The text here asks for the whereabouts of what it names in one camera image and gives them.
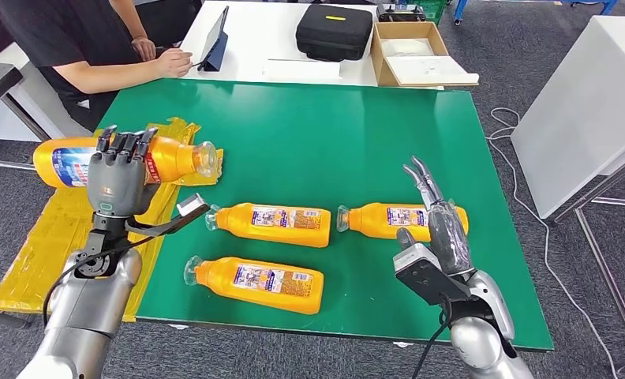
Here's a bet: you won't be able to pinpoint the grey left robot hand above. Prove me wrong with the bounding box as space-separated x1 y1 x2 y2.
86 125 159 218

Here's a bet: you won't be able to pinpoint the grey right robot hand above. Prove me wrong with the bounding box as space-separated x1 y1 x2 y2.
395 156 476 277

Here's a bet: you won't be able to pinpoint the person's right hand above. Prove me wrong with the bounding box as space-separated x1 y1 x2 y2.
152 47 194 80

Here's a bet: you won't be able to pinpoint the person's left hand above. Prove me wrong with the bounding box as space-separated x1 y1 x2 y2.
130 36 158 62

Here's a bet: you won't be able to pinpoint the orange detergent bottle clear cap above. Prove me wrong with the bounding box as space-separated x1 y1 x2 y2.
183 255 325 316
32 134 219 190
205 202 332 249
336 202 470 244

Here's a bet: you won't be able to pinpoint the tablet in dark folio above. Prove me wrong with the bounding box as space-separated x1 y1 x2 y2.
197 6 231 72

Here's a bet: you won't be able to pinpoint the person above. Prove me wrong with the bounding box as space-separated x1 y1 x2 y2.
0 0 204 132

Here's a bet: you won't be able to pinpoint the white desk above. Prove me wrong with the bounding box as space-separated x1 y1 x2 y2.
178 0 444 90

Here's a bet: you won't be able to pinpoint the yellow plastic sheet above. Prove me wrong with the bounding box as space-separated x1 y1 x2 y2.
0 117 225 323

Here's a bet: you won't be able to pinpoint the white paper sheet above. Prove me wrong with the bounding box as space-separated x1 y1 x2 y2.
262 58 342 83

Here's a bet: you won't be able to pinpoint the green table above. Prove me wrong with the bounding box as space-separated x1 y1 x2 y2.
96 78 554 352

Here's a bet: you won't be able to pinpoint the black carrying case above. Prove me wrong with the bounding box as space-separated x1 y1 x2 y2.
295 4 374 62

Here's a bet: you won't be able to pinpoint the white flat board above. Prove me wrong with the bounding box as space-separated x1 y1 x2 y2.
384 54 480 88

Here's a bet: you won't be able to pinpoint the open cardboard box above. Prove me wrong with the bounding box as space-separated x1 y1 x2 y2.
369 21 451 88

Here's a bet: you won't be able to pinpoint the white table metal legs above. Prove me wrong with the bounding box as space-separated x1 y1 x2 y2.
511 14 625 362

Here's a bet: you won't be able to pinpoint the white foam pad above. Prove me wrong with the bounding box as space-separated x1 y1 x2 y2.
380 38 436 58

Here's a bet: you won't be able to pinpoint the green plastic crate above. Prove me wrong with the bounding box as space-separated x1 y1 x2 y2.
395 0 448 24

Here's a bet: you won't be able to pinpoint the black controller device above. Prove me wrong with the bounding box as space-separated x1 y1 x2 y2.
376 4 428 23

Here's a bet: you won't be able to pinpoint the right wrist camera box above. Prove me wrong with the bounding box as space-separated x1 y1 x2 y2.
393 242 473 307

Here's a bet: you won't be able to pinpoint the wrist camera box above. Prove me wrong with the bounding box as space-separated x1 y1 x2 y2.
125 193 211 238
393 242 473 307

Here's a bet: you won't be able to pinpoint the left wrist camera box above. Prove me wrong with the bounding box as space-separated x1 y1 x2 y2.
125 193 211 238

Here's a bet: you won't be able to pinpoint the white floor cable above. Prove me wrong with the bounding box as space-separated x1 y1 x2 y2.
485 107 621 379

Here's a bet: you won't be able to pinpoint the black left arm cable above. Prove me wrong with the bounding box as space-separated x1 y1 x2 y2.
41 236 157 328

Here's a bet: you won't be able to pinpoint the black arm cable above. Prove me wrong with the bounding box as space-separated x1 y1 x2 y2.
411 308 452 379
41 236 157 328

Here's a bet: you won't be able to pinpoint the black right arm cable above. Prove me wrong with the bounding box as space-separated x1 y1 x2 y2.
411 308 452 379

